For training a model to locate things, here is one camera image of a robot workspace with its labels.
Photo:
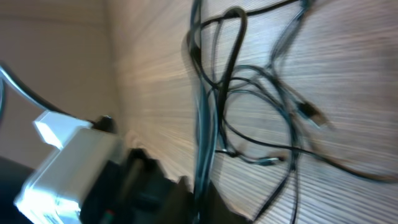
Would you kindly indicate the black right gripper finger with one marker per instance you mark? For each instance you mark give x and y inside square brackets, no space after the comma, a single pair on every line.
[214,205]

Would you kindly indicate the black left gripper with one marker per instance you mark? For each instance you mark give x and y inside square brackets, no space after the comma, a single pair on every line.
[137,191]

